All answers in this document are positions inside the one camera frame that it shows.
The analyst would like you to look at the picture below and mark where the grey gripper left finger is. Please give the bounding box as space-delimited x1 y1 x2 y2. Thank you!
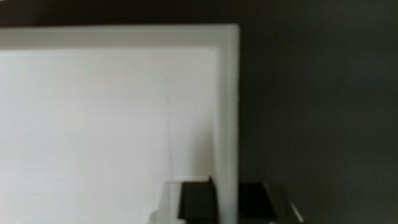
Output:
178 179 219 224

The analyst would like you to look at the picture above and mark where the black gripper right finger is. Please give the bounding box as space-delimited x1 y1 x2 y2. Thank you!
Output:
238 183 307 224

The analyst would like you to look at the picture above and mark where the white drawer cabinet frame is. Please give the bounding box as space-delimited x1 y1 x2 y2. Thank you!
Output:
0 25 240 224

